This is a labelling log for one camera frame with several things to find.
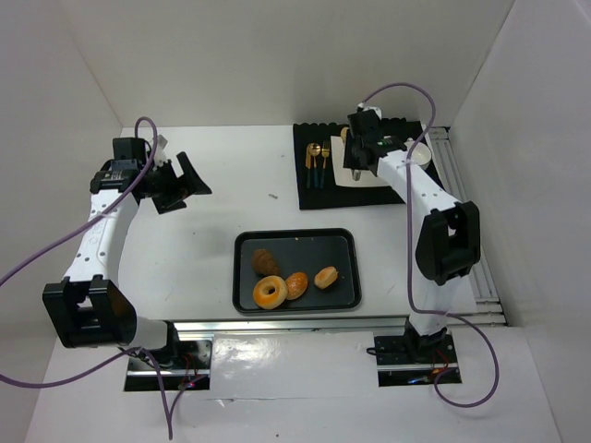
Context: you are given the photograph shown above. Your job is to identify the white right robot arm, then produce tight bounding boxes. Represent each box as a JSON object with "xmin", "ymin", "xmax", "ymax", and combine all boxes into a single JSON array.
[{"xmin": 344, "ymin": 104, "xmax": 481, "ymax": 361}]

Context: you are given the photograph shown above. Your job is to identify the gold spoon teal handle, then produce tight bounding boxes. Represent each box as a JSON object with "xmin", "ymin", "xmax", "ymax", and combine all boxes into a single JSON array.
[{"xmin": 305, "ymin": 143, "xmax": 321, "ymax": 189}]

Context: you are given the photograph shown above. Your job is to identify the dark brown croissant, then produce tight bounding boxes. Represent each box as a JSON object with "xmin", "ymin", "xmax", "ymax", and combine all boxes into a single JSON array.
[{"xmin": 251, "ymin": 249, "xmax": 281, "ymax": 276}]

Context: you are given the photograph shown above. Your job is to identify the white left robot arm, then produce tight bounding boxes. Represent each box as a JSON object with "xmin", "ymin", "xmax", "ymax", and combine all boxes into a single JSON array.
[{"xmin": 42, "ymin": 137, "xmax": 211, "ymax": 365}]

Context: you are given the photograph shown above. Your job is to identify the metal tongs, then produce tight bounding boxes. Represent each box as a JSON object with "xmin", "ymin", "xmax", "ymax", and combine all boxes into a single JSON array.
[{"xmin": 341, "ymin": 126, "xmax": 361, "ymax": 182}]

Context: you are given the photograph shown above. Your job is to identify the white square plate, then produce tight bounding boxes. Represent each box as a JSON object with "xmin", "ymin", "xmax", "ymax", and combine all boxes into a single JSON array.
[{"xmin": 331, "ymin": 136, "xmax": 390, "ymax": 188}]

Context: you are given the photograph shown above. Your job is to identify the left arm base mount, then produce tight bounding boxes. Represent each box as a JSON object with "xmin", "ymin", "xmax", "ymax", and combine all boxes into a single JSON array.
[{"xmin": 124, "ymin": 339, "xmax": 212, "ymax": 392}]

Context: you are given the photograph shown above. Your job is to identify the gold fork teal handle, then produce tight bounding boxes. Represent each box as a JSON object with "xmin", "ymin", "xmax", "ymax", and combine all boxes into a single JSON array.
[{"xmin": 317, "ymin": 141, "xmax": 331, "ymax": 189}]

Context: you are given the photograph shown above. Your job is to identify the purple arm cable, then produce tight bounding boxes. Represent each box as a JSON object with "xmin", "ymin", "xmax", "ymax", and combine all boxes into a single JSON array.
[
  {"xmin": 357, "ymin": 82, "xmax": 501, "ymax": 408},
  {"xmin": 0, "ymin": 116, "xmax": 204, "ymax": 442}
]

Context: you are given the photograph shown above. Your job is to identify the black placemat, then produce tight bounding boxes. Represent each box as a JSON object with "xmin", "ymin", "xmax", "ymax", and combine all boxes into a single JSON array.
[{"xmin": 292, "ymin": 119, "xmax": 447, "ymax": 211}]

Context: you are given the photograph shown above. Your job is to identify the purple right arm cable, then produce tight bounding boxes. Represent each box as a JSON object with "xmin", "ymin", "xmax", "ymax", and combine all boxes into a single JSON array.
[{"xmin": 357, "ymin": 82, "xmax": 501, "ymax": 408}]

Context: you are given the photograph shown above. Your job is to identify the small round bread roll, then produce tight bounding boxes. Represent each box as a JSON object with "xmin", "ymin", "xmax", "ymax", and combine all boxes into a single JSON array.
[{"xmin": 314, "ymin": 266, "xmax": 339, "ymax": 290}]

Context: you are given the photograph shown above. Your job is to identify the aluminium rail frame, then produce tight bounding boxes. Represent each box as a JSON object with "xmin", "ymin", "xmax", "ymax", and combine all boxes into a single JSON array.
[{"xmin": 428, "ymin": 127, "xmax": 508, "ymax": 327}]

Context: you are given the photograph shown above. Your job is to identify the orange glazed donut lower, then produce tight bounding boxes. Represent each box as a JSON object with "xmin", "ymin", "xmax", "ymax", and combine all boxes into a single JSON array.
[{"xmin": 253, "ymin": 276, "xmax": 288, "ymax": 310}]

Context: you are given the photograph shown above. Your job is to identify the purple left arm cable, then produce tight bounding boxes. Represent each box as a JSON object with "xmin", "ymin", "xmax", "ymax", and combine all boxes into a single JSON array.
[{"xmin": 0, "ymin": 116, "xmax": 204, "ymax": 442}]

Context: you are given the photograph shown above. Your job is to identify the round orange bun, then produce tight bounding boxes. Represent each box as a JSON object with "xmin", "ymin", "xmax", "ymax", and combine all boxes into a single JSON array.
[{"xmin": 285, "ymin": 272, "xmax": 308, "ymax": 300}]

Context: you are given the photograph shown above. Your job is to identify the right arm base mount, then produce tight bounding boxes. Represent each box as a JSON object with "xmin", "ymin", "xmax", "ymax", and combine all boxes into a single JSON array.
[{"xmin": 366, "ymin": 334, "xmax": 462, "ymax": 388}]

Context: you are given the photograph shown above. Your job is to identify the white teacup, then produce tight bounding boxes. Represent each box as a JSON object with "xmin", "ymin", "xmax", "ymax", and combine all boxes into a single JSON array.
[{"xmin": 404, "ymin": 138, "xmax": 432, "ymax": 170}]

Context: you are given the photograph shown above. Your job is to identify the black baking tray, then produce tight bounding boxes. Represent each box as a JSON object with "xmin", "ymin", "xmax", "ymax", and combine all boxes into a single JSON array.
[{"xmin": 232, "ymin": 228, "xmax": 362, "ymax": 315}]

